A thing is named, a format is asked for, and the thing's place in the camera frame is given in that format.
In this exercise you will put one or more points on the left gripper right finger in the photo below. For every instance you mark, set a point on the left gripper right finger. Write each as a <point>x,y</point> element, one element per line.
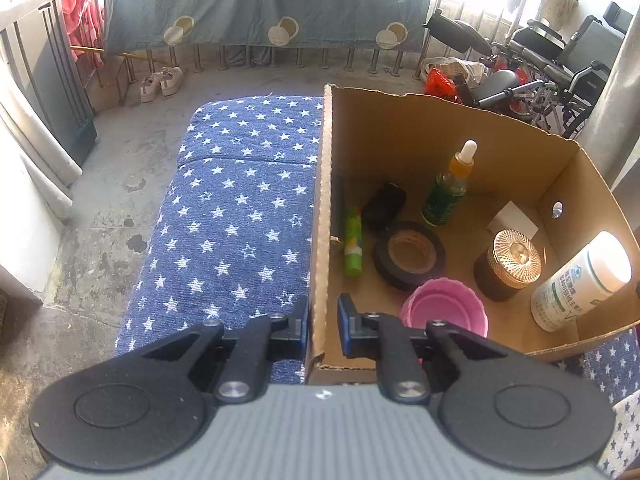
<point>383,339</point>

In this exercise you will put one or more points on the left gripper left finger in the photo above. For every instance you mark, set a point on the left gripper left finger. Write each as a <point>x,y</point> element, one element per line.
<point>261,342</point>

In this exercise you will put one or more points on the brown cardboard box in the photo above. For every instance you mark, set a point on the brown cardboard box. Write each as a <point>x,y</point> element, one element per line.
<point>370,138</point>

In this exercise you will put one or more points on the gold-lidded dark jar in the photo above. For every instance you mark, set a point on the gold-lidded dark jar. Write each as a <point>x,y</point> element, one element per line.
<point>509,264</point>

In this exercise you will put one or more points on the white power adapter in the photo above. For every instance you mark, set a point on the white power adapter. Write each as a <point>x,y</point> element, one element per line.
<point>510,217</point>

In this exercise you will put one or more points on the white supplement bottle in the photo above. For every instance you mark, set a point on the white supplement bottle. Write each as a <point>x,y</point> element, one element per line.
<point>593,275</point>

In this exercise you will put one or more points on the black tape roll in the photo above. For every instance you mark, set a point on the black tape roll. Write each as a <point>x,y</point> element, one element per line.
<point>407,254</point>

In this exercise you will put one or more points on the pink plastic lid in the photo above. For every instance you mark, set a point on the pink plastic lid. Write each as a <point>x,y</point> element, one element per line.
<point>445,300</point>

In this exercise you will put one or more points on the blue star-patterned cushion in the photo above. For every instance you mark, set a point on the blue star-patterned cushion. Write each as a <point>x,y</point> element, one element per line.
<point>233,240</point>

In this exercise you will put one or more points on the black oval case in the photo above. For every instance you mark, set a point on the black oval case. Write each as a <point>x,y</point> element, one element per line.
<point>383,207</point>

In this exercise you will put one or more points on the green dropper bottle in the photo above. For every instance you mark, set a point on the green dropper bottle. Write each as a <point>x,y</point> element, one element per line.
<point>450,186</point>

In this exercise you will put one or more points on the red plastic bag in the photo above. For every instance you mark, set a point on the red plastic bag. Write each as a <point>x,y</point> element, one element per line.
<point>438,84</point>

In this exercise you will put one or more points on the white shoes pair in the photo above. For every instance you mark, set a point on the white shoes pair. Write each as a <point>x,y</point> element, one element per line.
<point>166,82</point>

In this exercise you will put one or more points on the black wheelchair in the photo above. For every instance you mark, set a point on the black wheelchair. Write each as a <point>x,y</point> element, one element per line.
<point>535,76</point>

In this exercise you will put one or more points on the beige curtain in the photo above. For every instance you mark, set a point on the beige curtain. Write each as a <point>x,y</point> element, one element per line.
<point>612,130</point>

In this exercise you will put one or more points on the blue patterned hanging sheet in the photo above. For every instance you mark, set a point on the blue patterned hanging sheet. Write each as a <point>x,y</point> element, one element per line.
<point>132,25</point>

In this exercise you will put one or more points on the grey-green door panel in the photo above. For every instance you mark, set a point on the grey-green door panel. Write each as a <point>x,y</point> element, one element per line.
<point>43,101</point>

